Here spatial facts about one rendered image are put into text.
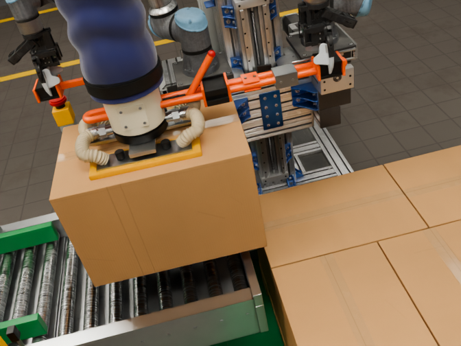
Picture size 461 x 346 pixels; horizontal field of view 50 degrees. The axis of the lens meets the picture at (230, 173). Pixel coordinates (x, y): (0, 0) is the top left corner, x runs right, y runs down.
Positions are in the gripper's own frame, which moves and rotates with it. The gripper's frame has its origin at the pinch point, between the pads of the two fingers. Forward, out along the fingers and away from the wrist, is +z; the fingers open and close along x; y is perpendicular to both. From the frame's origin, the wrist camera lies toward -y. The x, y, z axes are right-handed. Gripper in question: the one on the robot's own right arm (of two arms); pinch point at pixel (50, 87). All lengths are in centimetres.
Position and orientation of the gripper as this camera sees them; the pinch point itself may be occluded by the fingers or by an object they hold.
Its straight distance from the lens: 183.1
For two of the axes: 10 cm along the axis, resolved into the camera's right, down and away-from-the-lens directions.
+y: 9.8, -2.1, 0.2
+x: -1.5, -6.1, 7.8
